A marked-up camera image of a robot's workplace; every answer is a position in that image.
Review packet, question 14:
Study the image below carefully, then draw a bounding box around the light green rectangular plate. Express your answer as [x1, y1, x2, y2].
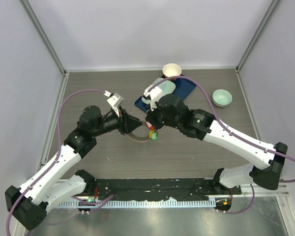
[145, 78, 176, 102]

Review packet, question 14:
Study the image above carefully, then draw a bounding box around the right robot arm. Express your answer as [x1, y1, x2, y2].
[146, 94, 287, 194]

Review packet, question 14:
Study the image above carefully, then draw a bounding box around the dark blue tray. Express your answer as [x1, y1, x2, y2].
[135, 76, 196, 113]

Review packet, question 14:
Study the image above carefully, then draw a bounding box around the green key tag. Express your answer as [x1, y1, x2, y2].
[151, 133, 157, 141]

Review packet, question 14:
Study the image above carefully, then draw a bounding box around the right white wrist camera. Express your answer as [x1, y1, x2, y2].
[141, 85, 163, 111]

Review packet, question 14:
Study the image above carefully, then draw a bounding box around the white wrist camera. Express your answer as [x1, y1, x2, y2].
[141, 85, 163, 111]
[107, 93, 124, 117]

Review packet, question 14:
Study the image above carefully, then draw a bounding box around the red key tag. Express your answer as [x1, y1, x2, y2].
[147, 123, 155, 130]

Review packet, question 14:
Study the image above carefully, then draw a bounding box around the brown paper cup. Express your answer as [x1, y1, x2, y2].
[162, 63, 182, 81]

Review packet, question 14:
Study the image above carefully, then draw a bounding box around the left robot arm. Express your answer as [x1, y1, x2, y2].
[4, 106, 143, 235]

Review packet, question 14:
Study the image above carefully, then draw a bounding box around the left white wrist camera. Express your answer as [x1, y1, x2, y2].
[107, 93, 124, 117]

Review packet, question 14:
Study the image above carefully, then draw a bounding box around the white slotted cable duct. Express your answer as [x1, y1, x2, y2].
[57, 198, 216, 209]

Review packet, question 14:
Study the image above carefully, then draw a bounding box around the light green bowl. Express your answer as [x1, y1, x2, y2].
[212, 89, 233, 107]

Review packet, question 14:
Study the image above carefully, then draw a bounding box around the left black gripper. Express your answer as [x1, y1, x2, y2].
[92, 106, 142, 137]

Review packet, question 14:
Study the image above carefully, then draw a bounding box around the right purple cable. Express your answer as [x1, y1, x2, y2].
[147, 75, 295, 184]

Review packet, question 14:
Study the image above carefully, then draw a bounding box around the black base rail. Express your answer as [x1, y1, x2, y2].
[88, 178, 241, 202]

